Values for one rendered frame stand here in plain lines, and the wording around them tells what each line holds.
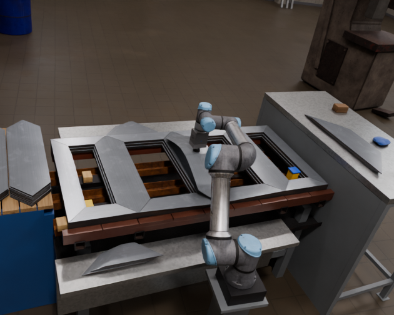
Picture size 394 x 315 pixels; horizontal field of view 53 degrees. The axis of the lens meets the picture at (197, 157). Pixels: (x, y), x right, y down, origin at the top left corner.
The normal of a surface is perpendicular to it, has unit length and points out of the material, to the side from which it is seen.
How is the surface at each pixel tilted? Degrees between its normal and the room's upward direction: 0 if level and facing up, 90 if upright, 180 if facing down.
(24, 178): 0
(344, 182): 90
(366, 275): 0
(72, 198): 0
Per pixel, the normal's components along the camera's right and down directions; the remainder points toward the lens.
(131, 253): 0.17, -0.83
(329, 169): -0.91, 0.09
